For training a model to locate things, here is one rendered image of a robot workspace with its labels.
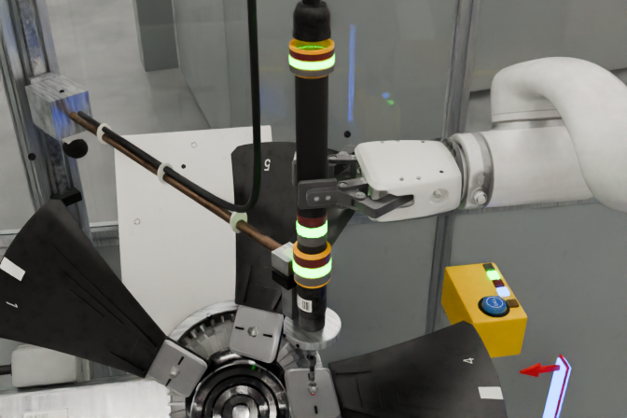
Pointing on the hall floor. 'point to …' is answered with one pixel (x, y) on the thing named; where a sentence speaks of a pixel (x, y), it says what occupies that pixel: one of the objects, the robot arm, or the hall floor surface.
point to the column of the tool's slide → (20, 115)
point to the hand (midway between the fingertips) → (313, 182)
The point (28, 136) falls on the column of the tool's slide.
